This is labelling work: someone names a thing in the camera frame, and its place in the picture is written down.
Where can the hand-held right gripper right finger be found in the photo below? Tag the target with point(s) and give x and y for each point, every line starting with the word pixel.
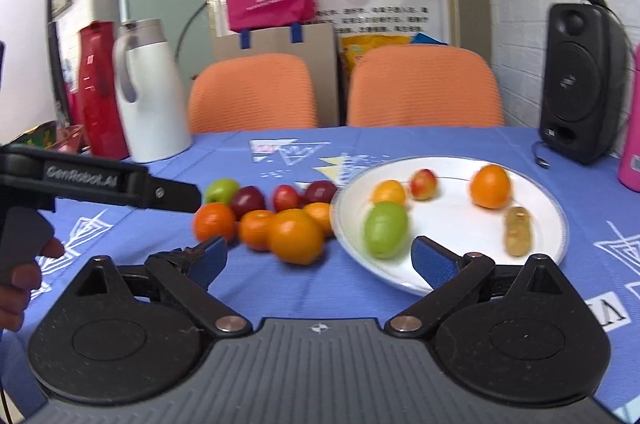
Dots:
pixel 432 261

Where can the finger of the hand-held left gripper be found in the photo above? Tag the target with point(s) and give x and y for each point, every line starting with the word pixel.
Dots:
pixel 175 195

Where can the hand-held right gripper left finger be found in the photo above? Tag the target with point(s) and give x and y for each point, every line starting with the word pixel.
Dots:
pixel 212 256

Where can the white plate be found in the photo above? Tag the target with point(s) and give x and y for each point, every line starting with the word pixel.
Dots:
pixel 460 234

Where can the small green apple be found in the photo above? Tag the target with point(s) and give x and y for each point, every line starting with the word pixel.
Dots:
pixel 222 191

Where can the small tangerine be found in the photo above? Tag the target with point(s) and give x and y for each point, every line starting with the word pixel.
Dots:
pixel 214 222
pixel 255 230
pixel 323 214

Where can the big green apple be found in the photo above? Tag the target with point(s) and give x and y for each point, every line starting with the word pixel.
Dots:
pixel 385 229

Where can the small red yellow plum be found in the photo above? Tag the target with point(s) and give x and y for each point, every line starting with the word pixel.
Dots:
pixel 423 184

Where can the yellowish tangerine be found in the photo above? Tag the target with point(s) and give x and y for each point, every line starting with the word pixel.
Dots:
pixel 389 193

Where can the brown longan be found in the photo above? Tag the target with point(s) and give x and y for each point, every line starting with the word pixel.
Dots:
pixel 518 231

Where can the large orange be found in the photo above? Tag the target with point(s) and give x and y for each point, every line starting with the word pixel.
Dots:
pixel 490 187

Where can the person's left hand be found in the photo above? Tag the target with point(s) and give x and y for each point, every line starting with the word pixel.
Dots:
pixel 15 304

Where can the pink glass bowl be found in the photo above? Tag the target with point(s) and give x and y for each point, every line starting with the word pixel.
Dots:
pixel 70 138

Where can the colourful printed packet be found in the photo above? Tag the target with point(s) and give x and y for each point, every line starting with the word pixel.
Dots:
pixel 37 136

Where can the red thermos jug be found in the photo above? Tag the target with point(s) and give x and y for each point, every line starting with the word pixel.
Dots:
pixel 97 93

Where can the white thermos jug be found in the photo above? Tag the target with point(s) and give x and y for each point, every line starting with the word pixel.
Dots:
pixel 155 103

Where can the blue printed tablecloth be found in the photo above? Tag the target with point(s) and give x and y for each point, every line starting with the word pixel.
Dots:
pixel 310 294

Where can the orange chair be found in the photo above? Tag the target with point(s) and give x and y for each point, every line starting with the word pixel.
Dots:
pixel 250 93
pixel 425 88

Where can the black-framed white board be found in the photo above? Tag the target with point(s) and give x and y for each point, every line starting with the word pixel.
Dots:
pixel 25 28

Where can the brown paper bag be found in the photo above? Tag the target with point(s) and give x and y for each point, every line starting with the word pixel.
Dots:
pixel 325 48

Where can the yellow bag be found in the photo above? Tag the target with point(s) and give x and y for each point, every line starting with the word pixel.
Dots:
pixel 360 48

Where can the pink bottle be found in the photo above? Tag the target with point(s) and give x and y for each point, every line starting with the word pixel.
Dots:
pixel 631 143

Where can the black speaker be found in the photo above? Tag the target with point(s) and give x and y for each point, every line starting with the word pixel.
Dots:
pixel 575 78

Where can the wall poster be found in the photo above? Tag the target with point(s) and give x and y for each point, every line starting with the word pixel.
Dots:
pixel 380 3

